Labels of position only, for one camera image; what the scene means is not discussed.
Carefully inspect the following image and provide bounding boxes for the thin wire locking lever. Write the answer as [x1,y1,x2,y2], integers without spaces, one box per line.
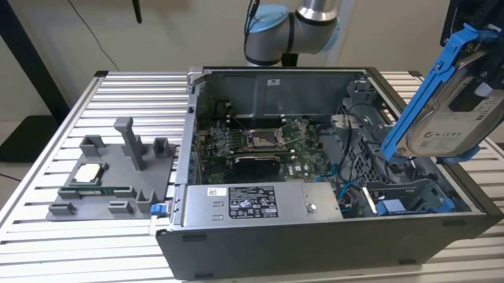
[230,114,250,133]

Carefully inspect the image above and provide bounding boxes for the blue data wire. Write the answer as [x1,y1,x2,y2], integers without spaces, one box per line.
[317,164,365,209]

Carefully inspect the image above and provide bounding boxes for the black hanging rod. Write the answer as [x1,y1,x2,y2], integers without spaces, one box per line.
[131,0,143,24]

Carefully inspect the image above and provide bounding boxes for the green motherboard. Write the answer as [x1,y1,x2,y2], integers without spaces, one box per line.
[194,116,343,185]

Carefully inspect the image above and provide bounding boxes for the metal socket cover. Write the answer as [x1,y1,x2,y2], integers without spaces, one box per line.
[279,119,311,140]

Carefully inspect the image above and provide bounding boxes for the silver CPU chip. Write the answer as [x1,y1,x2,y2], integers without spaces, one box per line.
[68,163,108,185]

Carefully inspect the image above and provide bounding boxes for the black graphics card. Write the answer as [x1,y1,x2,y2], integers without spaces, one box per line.
[231,155,283,181]

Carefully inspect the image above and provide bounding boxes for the black open PC case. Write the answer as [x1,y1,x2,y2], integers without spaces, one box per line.
[148,65,504,281]

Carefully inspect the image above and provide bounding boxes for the thin black round wire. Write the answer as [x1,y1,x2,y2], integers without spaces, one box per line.
[338,102,397,177]

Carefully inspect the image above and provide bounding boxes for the CPU socket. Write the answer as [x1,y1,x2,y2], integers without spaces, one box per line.
[242,129,285,151]

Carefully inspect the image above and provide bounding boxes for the hard disk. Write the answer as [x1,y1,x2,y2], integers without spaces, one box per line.
[381,22,504,165]

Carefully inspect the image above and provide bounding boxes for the green RAM stick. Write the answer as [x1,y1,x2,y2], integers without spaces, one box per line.
[76,186,134,197]

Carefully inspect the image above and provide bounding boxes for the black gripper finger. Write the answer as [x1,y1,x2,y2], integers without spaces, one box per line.
[449,84,493,112]

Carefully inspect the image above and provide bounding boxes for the silver power supply unit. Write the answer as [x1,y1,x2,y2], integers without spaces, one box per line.
[183,181,343,228]

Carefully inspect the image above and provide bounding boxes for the black RAM slot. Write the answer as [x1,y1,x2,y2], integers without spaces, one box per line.
[226,114,286,119]
[227,120,286,126]
[226,117,286,123]
[235,150,297,156]
[234,148,295,153]

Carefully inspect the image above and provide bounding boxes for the blue disk carrier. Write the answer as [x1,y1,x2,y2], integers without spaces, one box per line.
[376,199,456,215]

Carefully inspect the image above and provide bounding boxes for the perforated metal drive cage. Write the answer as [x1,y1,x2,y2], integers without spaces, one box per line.
[329,97,438,192]

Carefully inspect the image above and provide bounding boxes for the grey parts rack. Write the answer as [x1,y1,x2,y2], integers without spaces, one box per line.
[45,116,178,221]

